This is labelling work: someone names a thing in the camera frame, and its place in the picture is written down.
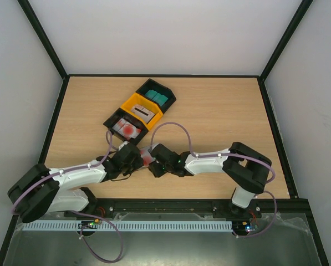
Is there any brown leather card holder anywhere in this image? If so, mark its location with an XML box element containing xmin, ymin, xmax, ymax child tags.
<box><xmin>139</xmin><ymin>145</ymin><xmax>157</xmax><ymax>168</ymax></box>

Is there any black bin with red cards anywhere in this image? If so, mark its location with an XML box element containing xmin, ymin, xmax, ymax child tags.
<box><xmin>103</xmin><ymin>108</ymin><xmax>149</xmax><ymax>145</ymax></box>

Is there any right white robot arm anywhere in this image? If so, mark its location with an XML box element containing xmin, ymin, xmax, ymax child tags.
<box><xmin>149</xmin><ymin>142</ymin><xmax>275</xmax><ymax>217</ymax></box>

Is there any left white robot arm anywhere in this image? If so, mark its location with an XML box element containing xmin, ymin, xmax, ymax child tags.
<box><xmin>7</xmin><ymin>141</ymin><xmax>144</xmax><ymax>223</ymax></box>

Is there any stack of red-white cards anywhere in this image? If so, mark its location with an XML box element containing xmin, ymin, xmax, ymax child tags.
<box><xmin>113</xmin><ymin>119</ymin><xmax>141</xmax><ymax>140</ymax></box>

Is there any stack of white cards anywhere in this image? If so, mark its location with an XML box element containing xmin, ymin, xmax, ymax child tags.
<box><xmin>131</xmin><ymin>104</ymin><xmax>155</xmax><ymax>124</ymax></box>

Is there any stack of teal cards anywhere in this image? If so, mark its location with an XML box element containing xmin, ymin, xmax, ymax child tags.
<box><xmin>145</xmin><ymin>90</ymin><xmax>168</xmax><ymax>106</ymax></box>

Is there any black bin with teal cards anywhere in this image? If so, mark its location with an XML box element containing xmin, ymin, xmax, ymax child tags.
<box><xmin>136</xmin><ymin>79</ymin><xmax>176</xmax><ymax>113</ymax></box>

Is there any yellow plastic bin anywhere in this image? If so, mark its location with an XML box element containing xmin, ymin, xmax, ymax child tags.
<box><xmin>121</xmin><ymin>93</ymin><xmax>164</xmax><ymax>130</ymax></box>

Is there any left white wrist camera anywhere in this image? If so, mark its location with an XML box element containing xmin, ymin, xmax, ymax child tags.
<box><xmin>118</xmin><ymin>141</ymin><xmax>129</xmax><ymax>150</ymax></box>

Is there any light blue slotted cable duct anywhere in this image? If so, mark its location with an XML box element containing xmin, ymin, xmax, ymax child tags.
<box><xmin>22</xmin><ymin>220</ymin><xmax>232</xmax><ymax>232</ymax></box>

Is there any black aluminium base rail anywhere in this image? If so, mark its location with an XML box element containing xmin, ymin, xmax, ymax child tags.
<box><xmin>15</xmin><ymin>196</ymin><xmax>312</xmax><ymax>223</ymax></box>

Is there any black cage frame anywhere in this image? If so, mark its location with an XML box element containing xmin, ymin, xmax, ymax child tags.
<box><xmin>0</xmin><ymin>1</ymin><xmax>329</xmax><ymax>265</ymax></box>

